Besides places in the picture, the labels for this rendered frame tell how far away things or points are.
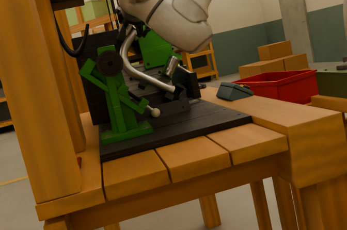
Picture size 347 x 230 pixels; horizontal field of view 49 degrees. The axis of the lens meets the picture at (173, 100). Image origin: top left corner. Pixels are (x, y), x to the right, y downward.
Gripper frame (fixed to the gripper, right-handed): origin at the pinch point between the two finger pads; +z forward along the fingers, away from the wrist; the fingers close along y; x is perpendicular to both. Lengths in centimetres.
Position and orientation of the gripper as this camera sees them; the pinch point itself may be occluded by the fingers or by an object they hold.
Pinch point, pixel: (133, 31)
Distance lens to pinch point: 139.1
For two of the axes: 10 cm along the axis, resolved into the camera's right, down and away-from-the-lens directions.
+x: -4.9, 8.5, -2.1
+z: -1.3, 1.6, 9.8
